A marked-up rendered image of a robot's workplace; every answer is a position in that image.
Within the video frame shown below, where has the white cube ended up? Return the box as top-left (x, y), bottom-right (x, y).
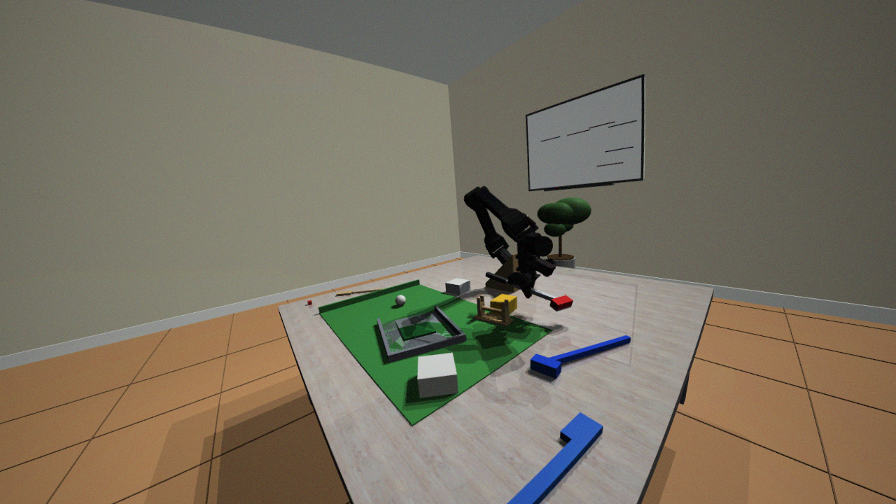
top-left (418, 353), bottom-right (459, 398)
top-left (445, 278), bottom-right (470, 295)

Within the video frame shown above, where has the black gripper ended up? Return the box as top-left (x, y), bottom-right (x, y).
top-left (507, 252), bottom-right (541, 298)

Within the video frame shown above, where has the green mat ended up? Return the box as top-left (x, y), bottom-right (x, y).
top-left (320, 284), bottom-right (552, 426)

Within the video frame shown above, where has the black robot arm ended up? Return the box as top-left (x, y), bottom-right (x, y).
top-left (464, 186), bottom-right (556, 277)

